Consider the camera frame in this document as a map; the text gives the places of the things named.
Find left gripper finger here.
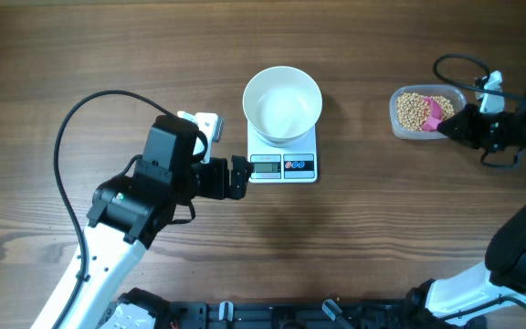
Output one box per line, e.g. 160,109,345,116
231,155,254,179
229,175,248,200

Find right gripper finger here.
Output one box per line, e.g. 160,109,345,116
437,122,480,149
440,103,481,133

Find pink plastic measuring scoop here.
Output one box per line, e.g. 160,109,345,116
422,97,443,132

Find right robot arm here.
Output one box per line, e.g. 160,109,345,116
400,91,526,328

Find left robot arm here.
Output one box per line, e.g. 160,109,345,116
34,115,254,328

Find white digital kitchen scale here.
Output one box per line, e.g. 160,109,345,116
247,123,319,184

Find white bowl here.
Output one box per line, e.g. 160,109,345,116
242,66,323,143

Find clear plastic container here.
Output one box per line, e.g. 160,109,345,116
389,84,467,140

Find soybeans in container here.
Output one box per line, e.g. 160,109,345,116
395,93,455,132

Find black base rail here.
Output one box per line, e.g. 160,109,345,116
107,299,424,329

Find left black cable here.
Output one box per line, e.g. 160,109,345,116
51,90,209,329

